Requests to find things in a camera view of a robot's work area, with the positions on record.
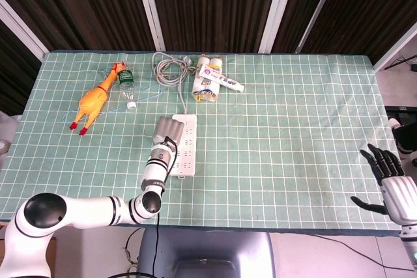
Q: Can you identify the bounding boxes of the left robot hand silver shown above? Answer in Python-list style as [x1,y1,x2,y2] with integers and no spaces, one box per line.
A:
[152,115,188,146]

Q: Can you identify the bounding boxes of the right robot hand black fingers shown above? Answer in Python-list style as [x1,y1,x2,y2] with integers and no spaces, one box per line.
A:
[350,143,417,227]

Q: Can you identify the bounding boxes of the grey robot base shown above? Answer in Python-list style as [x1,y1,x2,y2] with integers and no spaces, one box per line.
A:
[136,227,276,278]

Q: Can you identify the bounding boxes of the white power strip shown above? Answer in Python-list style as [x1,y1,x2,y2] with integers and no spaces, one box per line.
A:
[165,113,198,180]

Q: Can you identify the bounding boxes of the white drink bottle yellow label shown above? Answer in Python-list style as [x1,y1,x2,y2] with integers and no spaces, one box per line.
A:
[191,56,212,102]
[207,57,224,103]

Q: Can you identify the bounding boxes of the clear plastic bottle green label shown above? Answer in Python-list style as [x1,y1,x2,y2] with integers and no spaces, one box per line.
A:
[117,66,138,111]

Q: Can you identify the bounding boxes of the black chair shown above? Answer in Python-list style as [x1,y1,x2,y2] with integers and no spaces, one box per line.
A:
[386,105,417,165]

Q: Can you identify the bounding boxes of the white toothpaste tube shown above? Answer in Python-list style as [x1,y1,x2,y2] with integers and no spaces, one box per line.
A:
[197,64,246,94]

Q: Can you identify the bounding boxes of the yellow rubber chicken toy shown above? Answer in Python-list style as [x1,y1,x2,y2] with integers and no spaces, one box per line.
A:
[69,61,126,137]

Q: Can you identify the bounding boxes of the green grid tablecloth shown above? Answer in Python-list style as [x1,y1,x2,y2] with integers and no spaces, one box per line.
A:
[0,50,405,236]

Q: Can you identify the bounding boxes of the brown cardboard box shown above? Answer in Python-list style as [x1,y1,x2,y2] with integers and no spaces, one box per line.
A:
[46,238,57,278]

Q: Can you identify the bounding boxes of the grey cable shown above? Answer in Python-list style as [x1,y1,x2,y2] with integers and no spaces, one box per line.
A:
[152,51,197,115]

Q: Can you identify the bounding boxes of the blue wire clothes hanger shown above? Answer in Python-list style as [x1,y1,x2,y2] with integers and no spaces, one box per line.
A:
[63,66,163,123]

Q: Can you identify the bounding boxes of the black floor cable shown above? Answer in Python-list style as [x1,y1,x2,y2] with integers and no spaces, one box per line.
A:
[314,234,410,272]

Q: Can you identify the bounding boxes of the white frame post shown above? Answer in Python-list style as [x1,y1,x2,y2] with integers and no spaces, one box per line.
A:
[0,0,50,61]
[258,0,300,54]
[373,20,417,71]
[295,0,343,55]
[132,0,165,52]

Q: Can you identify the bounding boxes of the thin cable under table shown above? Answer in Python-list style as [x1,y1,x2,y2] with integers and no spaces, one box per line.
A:
[122,227,145,278]

